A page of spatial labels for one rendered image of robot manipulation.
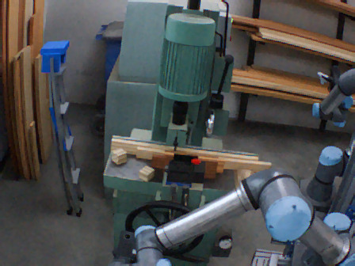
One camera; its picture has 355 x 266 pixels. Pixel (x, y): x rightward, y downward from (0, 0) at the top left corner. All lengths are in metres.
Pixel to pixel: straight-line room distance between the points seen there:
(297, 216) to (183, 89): 0.74
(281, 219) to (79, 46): 3.31
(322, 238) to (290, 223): 0.19
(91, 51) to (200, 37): 2.63
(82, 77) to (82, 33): 0.49
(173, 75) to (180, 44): 0.12
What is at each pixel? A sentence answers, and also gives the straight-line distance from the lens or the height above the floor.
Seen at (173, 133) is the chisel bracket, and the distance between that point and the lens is 1.62.
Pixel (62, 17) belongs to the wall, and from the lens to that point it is 3.97.
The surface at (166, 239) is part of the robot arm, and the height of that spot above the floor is 1.06.
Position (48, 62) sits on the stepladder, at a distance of 2.28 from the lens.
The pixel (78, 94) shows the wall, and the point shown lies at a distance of 4.19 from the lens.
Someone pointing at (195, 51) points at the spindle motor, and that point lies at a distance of 1.46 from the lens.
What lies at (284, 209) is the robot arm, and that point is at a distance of 0.94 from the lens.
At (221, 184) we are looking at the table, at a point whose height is 0.90.
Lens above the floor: 1.83
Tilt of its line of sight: 29 degrees down
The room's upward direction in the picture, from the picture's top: 7 degrees clockwise
